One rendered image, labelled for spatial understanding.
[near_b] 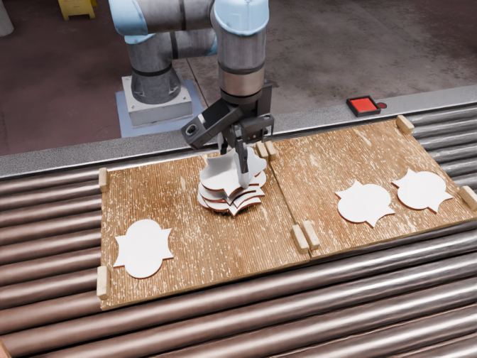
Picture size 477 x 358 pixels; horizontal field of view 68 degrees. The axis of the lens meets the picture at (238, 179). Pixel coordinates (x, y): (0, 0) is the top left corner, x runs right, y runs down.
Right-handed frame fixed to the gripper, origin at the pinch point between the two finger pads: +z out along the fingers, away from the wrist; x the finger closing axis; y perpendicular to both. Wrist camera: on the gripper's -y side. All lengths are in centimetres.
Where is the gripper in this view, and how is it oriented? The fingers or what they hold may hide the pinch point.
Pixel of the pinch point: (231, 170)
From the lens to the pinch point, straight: 73.6
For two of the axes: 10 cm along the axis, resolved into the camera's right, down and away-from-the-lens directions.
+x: -4.3, -6.7, 6.0
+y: 9.0, -3.2, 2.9
